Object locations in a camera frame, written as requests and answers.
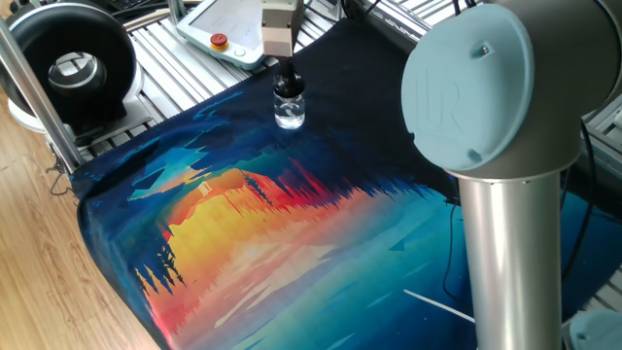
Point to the aluminium frame post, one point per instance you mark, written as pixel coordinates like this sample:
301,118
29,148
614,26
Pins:
44,104

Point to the silver Schunk gripper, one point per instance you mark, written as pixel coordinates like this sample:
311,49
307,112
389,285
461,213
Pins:
279,29

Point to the white teach pendant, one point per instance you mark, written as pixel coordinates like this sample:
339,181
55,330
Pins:
223,34

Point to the colourful sunset print cloth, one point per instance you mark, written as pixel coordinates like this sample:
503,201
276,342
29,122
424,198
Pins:
291,243

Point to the aluminium rail with screws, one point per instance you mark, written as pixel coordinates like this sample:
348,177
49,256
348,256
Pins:
389,24

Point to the black knobbed jar lid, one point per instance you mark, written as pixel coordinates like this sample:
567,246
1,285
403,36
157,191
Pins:
288,85

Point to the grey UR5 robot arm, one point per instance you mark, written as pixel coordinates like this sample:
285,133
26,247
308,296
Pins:
510,146

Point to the clear glass jar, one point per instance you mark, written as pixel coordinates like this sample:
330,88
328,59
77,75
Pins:
289,114

